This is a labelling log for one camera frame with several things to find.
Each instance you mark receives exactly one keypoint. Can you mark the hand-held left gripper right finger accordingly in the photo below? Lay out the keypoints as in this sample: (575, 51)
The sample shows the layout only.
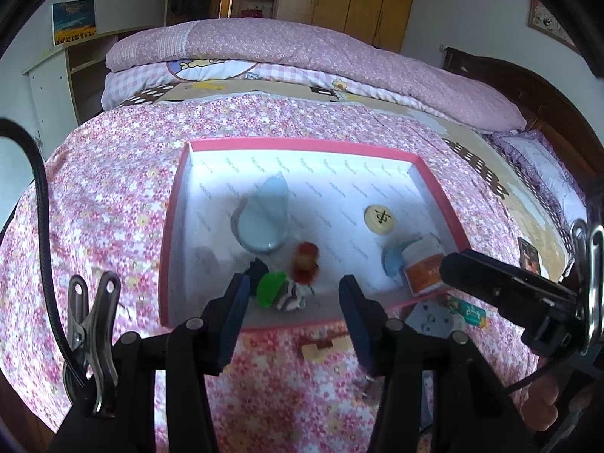
(358, 325)

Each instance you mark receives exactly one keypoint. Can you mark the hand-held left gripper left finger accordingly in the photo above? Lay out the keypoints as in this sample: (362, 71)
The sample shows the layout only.
(233, 321)

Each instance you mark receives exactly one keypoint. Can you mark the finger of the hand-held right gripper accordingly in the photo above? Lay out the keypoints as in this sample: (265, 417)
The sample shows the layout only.
(490, 276)

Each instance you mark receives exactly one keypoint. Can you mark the notched wooden block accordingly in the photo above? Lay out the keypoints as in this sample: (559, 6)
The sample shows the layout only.
(325, 349)

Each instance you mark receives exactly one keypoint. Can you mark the teal printed lighter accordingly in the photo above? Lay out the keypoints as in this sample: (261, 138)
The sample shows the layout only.
(467, 312)

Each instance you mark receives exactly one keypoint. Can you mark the white pill bottle orange label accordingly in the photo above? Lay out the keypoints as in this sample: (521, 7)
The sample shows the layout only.
(424, 269)

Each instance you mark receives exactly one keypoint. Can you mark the grey perforated plastic block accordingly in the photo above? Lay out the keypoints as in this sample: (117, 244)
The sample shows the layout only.
(434, 323)

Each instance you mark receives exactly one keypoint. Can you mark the blue-grey curved plastic tool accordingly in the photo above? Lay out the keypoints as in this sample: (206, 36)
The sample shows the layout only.
(398, 255)

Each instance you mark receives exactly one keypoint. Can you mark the red and yellow toy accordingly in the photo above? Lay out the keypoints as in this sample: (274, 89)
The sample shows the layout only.
(306, 262)

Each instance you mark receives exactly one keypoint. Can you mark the round beige game piece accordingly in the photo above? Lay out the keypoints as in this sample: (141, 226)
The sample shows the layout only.
(379, 220)

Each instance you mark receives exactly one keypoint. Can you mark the blue-grey oval case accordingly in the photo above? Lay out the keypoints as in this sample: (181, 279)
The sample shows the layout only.
(264, 217)

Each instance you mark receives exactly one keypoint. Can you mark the pink shallow cardboard box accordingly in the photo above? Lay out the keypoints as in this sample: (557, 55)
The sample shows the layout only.
(302, 184)

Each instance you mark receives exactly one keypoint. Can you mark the person's right hand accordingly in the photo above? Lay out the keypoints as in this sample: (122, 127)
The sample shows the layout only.
(547, 401)

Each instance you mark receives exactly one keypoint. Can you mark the dark cover book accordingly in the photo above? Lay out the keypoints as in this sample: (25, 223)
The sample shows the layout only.
(529, 255)

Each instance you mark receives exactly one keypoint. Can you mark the metal spring clip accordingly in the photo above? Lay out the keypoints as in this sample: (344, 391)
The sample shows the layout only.
(92, 339)
(587, 269)

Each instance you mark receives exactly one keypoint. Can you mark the purple ruffled pillow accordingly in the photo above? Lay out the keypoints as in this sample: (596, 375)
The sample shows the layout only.
(542, 174)

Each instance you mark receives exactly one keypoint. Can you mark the pink floral bed sheet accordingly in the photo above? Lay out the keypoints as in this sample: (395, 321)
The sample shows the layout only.
(108, 188)

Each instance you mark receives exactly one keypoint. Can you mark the dark wooden headboard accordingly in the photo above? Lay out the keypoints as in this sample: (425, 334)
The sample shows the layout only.
(533, 94)

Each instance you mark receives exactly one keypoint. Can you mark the pink folded quilt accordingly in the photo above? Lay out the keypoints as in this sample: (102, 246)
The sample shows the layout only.
(306, 61)

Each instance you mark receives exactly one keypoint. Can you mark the white open shelf unit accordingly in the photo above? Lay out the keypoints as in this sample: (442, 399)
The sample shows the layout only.
(61, 82)

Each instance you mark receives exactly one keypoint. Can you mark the blue and yellow painting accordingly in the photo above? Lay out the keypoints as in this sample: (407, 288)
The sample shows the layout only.
(74, 21)

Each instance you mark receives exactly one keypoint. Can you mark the framed wall picture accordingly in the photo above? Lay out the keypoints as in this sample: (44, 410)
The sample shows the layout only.
(552, 21)

